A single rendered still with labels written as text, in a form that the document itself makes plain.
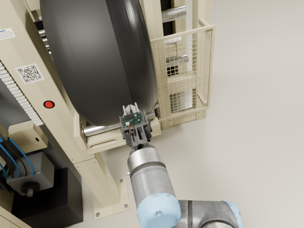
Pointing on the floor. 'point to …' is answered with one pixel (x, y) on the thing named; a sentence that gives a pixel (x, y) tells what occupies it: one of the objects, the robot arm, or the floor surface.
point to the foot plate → (119, 208)
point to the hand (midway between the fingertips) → (130, 109)
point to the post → (50, 97)
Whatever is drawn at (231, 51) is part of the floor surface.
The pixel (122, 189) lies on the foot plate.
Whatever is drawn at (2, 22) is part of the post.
